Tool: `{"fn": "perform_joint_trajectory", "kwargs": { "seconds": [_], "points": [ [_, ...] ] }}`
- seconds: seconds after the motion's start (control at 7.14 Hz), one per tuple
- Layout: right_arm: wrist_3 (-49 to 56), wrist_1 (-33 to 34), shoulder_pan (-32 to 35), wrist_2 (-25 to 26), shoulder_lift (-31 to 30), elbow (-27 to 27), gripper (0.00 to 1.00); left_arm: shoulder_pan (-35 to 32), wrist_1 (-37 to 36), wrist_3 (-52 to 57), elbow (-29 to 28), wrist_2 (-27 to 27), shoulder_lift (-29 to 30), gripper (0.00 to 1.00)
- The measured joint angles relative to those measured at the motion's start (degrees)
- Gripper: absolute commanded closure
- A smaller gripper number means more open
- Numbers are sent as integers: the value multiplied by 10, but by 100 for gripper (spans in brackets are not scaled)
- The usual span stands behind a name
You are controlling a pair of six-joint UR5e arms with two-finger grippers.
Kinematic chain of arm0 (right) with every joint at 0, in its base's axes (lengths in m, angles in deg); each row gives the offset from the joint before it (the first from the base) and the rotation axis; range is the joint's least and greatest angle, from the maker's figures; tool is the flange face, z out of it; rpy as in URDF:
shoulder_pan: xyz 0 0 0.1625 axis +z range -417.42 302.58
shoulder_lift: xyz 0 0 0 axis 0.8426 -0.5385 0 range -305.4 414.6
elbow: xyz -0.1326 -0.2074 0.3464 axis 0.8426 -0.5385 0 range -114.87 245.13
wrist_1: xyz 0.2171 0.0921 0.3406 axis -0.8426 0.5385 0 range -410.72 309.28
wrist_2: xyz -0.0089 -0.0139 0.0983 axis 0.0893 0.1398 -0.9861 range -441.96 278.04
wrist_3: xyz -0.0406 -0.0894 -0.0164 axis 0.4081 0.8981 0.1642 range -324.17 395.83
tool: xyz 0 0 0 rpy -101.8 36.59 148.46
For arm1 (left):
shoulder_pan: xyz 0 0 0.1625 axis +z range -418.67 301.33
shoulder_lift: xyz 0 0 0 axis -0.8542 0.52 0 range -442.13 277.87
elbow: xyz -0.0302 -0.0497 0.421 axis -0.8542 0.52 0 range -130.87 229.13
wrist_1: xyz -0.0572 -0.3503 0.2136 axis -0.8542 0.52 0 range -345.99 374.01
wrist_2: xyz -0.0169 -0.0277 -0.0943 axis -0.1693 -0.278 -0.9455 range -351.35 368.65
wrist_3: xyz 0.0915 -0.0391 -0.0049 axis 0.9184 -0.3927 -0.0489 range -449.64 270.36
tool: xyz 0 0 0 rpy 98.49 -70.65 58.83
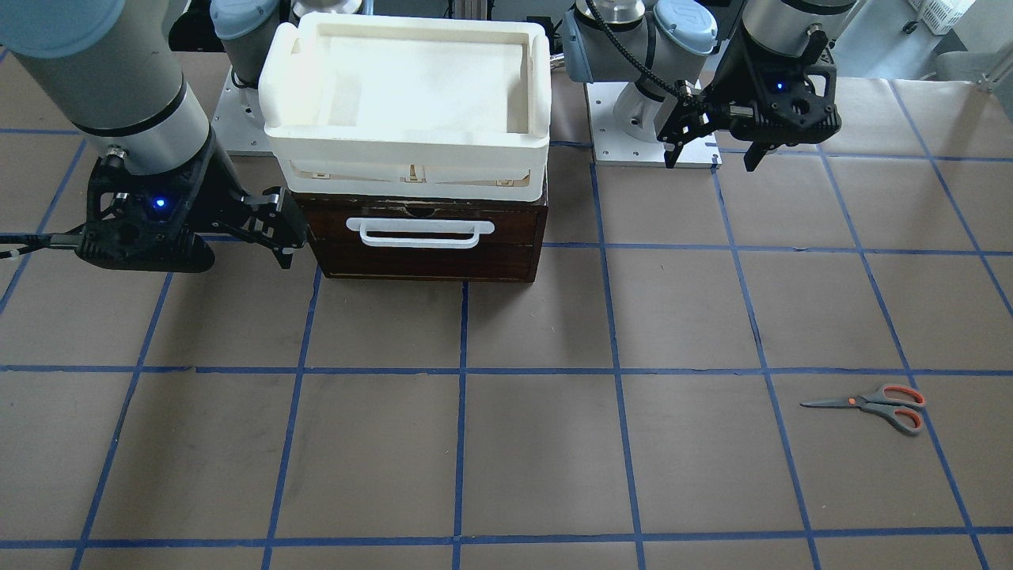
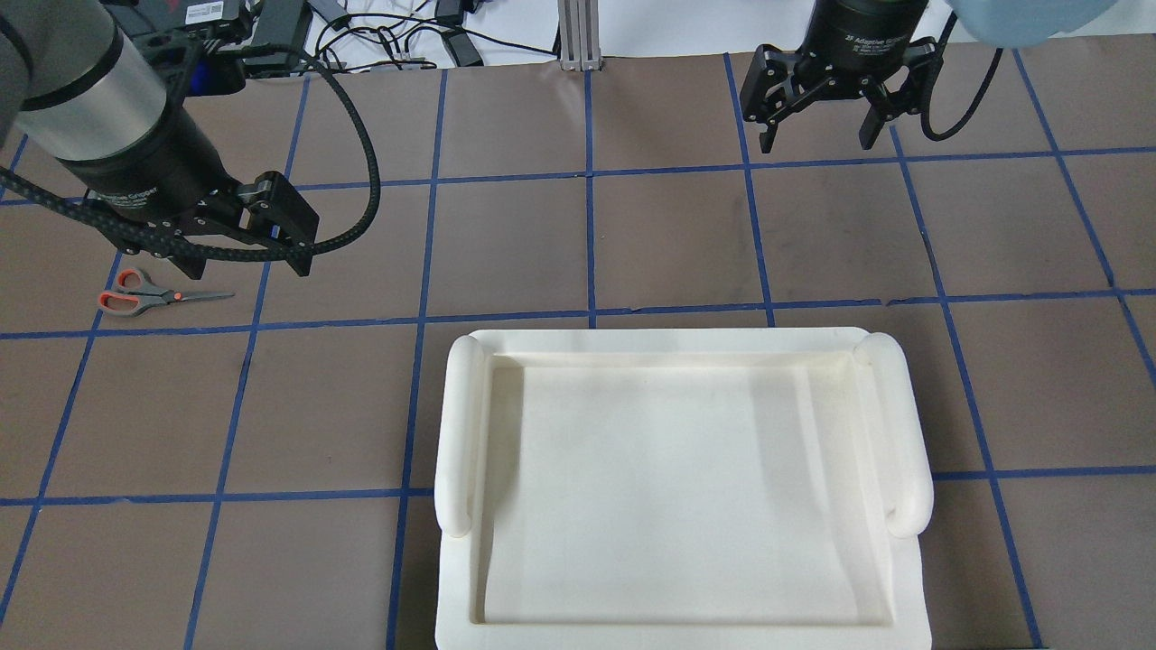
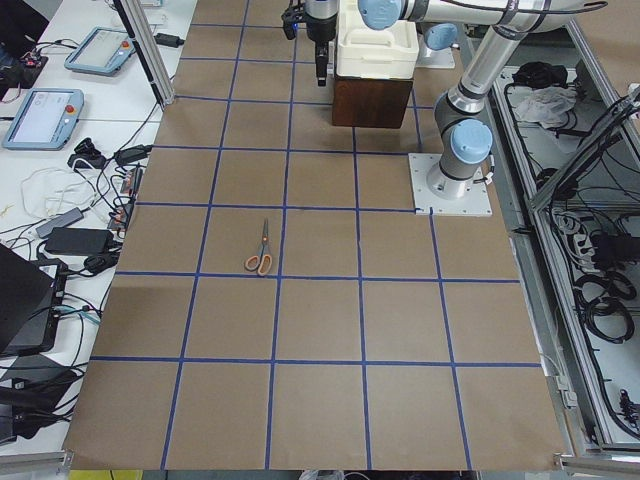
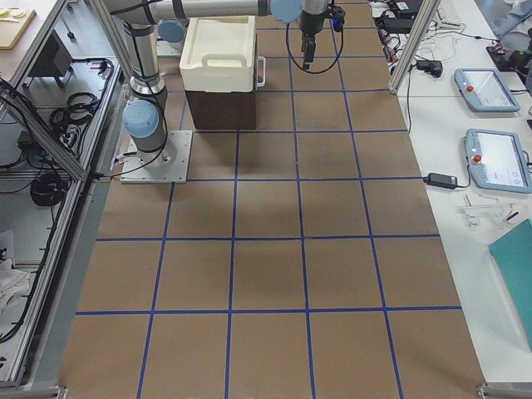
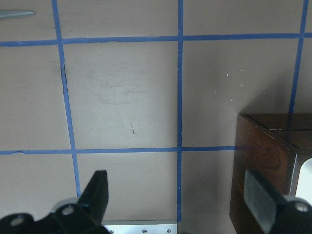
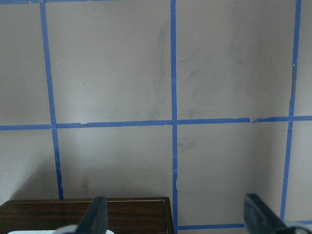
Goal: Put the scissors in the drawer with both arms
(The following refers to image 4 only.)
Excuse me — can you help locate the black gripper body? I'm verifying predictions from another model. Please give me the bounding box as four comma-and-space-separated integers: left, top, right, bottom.
299, 8, 325, 34

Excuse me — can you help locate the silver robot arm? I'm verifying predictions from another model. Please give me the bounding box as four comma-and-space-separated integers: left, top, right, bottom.
105, 1, 345, 103

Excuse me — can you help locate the cream plastic drawer cabinet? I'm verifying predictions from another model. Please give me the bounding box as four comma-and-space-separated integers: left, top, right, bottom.
180, 16, 256, 93

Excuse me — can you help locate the dark brown wooden box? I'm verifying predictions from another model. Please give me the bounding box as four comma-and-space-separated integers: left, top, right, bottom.
185, 91, 257, 131

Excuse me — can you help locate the upper teach pendant tablet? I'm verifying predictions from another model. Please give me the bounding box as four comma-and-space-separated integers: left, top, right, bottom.
454, 68, 520, 112

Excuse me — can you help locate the teach pendant tablet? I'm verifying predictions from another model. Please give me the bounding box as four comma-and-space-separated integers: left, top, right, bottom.
454, 68, 520, 112
464, 129, 531, 194

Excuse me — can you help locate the black power adapter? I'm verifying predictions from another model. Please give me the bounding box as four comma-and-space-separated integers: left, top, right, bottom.
423, 172, 458, 190

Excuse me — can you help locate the lower teach pendant tablet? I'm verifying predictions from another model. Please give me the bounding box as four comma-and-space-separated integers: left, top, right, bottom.
464, 129, 531, 194

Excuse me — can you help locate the aluminium frame post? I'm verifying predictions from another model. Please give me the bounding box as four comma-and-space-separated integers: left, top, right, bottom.
388, 0, 441, 95

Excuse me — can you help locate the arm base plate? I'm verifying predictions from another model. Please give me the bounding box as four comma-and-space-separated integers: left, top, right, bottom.
119, 131, 193, 184

